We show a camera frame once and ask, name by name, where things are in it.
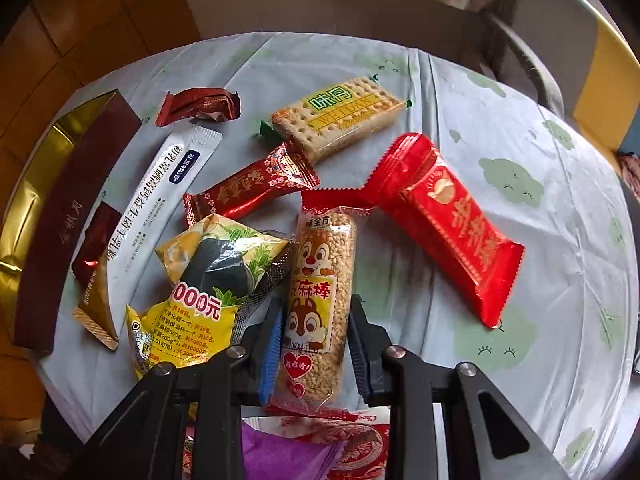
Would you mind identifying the sesame stick squirrel packet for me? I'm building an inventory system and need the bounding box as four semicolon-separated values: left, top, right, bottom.
269;188;374;416

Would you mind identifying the dark red wrapper packet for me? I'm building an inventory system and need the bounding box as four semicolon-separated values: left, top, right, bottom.
155;88;241;127

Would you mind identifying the purple snack packet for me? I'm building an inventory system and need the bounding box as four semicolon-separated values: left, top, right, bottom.
242;424;346;480

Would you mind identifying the red patterned white-edge packet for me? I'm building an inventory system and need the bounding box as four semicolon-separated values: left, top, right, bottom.
243;406;390;479

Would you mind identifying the yellow green snack packet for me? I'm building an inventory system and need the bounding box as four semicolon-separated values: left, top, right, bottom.
127;214;288;378

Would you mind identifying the white long sachet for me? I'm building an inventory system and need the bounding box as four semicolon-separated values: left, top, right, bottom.
74;122;222;351

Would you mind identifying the large red cake packet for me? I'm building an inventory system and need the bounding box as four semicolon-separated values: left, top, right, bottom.
362;133;525;328

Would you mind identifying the maroon gold gift box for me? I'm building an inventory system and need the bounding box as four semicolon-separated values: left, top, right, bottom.
1;90;141;354

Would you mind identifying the pink cloth on sofa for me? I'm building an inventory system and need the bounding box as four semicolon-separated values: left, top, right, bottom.
618;153;640;197

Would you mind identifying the dark red gold candy packet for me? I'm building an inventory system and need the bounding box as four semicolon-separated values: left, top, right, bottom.
182;141;320;226

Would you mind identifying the light blue cloud-print tablecloth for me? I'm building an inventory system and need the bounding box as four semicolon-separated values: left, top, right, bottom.
70;32;639;479

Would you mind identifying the cracker packet green yellow label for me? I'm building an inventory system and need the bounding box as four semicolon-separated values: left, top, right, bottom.
269;76;409;165

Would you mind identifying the grey yellow blue sofa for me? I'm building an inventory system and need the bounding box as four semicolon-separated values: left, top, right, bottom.
474;0;640;181

